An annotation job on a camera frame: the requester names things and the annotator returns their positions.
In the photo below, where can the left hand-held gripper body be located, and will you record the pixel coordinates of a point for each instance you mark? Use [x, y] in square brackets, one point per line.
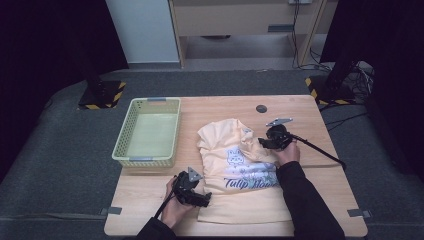
[186, 190]

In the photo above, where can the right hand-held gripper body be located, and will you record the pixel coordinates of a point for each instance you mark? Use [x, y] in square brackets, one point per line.
[280, 135]

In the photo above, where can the person's right hand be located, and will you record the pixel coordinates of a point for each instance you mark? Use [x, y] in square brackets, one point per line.
[288, 155]

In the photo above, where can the person's left hand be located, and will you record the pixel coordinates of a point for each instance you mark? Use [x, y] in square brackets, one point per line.
[175, 210]

